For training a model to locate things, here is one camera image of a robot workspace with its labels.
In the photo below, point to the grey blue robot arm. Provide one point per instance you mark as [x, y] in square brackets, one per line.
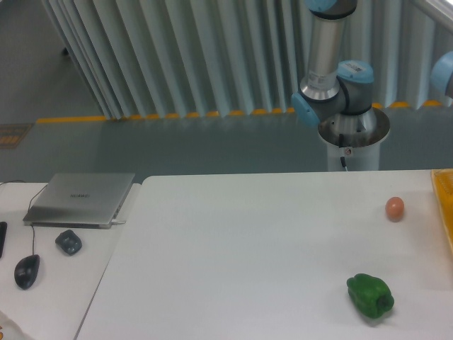
[329, 85]

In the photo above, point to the green bell pepper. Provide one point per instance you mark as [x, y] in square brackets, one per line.
[370, 295]

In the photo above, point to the yellow plastic basket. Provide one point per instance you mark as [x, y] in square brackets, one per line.
[442, 187]

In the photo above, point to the grey folding partition screen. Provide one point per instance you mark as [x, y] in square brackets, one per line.
[207, 58]

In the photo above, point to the silver laptop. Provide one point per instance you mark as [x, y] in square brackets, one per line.
[89, 200]

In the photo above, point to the brown egg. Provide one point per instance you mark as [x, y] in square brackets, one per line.
[394, 208]

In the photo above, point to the dark grey earbuds case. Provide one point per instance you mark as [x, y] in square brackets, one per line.
[69, 242]

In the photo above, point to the black computer mouse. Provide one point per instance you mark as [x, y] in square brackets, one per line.
[26, 271]

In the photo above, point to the black flat device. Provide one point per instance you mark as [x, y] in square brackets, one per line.
[3, 231]

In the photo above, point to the white orange bag corner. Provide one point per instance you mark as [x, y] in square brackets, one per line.
[10, 330]

